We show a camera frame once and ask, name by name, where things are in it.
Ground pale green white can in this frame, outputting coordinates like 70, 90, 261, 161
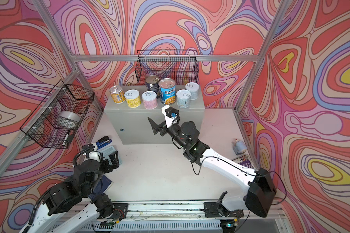
185, 83, 200, 101

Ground yellow corn can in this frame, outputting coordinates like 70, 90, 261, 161
109, 85, 125, 104

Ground purple packet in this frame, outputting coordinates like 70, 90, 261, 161
232, 155, 255, 169

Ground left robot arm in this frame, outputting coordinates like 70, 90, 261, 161
21, 144, 124, 233

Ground small white bottle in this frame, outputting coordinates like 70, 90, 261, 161
232, 139, 248, 155

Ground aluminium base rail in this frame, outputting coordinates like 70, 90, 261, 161
46, 199, 286, 233

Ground blue label large can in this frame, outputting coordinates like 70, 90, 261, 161
158, 78, 176, 105

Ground black wire basket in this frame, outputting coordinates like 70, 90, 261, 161
20, 81, 95, 149
135, 49, 199, 85

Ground light blue white can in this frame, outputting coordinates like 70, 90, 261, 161
177, 89, 191, 108

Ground black marker pen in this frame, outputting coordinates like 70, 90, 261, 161
62, 130, 70, 146

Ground mint green calculator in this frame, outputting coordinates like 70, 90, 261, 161
98, 146, 122, 165

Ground grey metal cabinet box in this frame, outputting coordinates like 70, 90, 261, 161
104, 91, 205, 145

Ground black wire basket back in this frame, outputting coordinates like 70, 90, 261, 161
135, 49, 199, 85

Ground dark tomato can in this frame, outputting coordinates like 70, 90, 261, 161
145, 75, 160, 98

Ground white yellow can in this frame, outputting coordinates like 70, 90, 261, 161
124, 89, 141, 108

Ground black wire basket left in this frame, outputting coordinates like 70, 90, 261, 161
20, 81, 95, 149

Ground pink white can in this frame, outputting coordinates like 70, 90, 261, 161
142, 91, 158, 110

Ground dark blue notebook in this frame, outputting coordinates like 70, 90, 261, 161
88, 175, 113, 200

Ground blue black stapler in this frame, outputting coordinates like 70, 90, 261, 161
92, 136, 112, 150

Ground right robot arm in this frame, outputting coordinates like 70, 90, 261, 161
148, 105, 277, 218

